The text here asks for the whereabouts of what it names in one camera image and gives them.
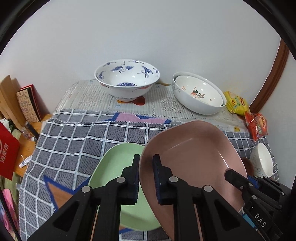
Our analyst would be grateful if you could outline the white printed table mat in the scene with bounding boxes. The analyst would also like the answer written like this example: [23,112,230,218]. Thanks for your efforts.
[56,80,247,132]

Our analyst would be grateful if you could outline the green square plate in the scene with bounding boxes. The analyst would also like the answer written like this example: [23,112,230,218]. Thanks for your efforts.
[89,143,161,231]

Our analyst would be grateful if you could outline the small white bowl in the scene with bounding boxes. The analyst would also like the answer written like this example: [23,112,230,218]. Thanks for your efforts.
[250,143,273,178]

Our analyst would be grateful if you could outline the large white bowl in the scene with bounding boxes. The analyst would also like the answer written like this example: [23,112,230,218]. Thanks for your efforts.
[171,72,226,115]

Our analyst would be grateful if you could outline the patterned red book box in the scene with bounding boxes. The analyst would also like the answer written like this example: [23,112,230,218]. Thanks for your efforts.
[16,84,42,123]

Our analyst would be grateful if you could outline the red chips bag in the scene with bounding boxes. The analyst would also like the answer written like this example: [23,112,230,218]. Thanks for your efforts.
[245,111,268,141]

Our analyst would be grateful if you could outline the brown door frame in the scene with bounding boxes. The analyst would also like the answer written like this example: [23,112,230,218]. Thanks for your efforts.
[250,39,290,113]

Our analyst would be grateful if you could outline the small brown bowl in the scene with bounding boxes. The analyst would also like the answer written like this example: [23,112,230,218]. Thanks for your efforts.
[241,157,254,177]

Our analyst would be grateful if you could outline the blue crane pattern bowl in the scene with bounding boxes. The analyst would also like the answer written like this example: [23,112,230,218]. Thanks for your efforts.
[94,59,160,102]

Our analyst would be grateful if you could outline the white bowl with red print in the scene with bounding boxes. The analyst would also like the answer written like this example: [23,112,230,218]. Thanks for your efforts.
[176,75,224,107]

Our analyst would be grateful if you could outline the red paper bag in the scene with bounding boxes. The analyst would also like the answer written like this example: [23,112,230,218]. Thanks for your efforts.
[0,123,20,180]

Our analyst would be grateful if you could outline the yellow chips bag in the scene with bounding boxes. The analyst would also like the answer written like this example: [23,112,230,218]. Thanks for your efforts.
[223,91,250,116]

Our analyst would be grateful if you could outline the pink square plate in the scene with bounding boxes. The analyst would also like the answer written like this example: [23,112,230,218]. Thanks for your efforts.
[139,120,247,239]

